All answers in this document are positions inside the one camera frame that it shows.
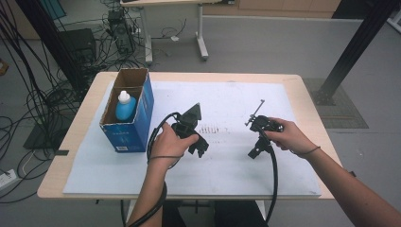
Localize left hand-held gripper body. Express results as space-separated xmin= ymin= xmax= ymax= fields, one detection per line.
xmin=170 ymin=102 xmax=210 ymax=152

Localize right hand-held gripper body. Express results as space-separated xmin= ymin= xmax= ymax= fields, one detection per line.
xmin=244 ymin=98 xmax=285 ymax=149

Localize blue cardboard box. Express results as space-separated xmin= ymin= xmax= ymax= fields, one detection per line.
xmin=99 ymin=67 xmax=155 ymax=153

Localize blue bottle with white cap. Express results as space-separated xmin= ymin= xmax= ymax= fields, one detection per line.
xmin=114 ymin=90 xmax=137 ymax=123

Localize person's left hand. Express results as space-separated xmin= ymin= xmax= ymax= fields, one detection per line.
xmin=150 ymin=122 xmax=201 ymax=169

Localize person's right hand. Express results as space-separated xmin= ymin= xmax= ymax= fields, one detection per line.
xmin=264 ymin=116 xmax=320 ymax=159

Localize white table mat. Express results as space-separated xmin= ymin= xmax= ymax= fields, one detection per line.
xmin=62 ymin=80 xmax=322 ymax=197

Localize person's legs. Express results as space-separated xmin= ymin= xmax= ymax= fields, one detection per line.
xmin=162 ymin=200 xmax=269 ymax=227

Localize white-legged desk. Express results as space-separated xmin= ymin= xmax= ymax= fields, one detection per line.
xmin=119 ymin=0 xmax=235 ymax=65

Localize black computer tower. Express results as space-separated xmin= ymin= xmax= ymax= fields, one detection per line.
xmin=107 ymin=9 xmax=135 ymax=55

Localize wooden cabinet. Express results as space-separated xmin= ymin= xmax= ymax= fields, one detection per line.
xmin=202 ymin=0 xmax=341 ymax=18

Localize black equipment box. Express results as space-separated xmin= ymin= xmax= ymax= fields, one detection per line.
xmin=60 ymin=27 xmax=97 ymax=65

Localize black floor plate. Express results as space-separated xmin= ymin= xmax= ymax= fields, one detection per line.
xmin=23 ymin=113 xmax=77 ymax=150

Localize teal panel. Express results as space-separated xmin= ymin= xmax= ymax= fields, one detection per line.
xmin=39 ymin=0 xmax=67 ymax=20

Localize white power strip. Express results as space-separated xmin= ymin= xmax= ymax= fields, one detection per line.
xmin=0 ymin=168 xmax=18 ymax=192

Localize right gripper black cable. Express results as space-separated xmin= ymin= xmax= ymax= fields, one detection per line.
xmin=256 ymin=126 xmax=280 ymax=225

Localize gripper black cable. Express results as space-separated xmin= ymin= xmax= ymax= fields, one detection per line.
xmin=256 ymin=126 xmax=280 ymax=225
xmin=127 ymin=112 xmax=183 ymax=227

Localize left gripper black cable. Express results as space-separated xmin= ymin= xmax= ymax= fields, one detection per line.
xmin=127 ymin=112 xmax=183 ymax=227

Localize thick black metal post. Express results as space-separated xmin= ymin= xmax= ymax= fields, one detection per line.
xmin=310 ymin=0 xmax=401 ymax=107

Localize tangle of black cables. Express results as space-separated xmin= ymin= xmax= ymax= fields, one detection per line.
xmin=0 ymin=0 xmax=146 ymax=202

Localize dark slanted stand post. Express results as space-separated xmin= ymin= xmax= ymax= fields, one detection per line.
xmin=15 ymin=0 xmax=88 ymax=93

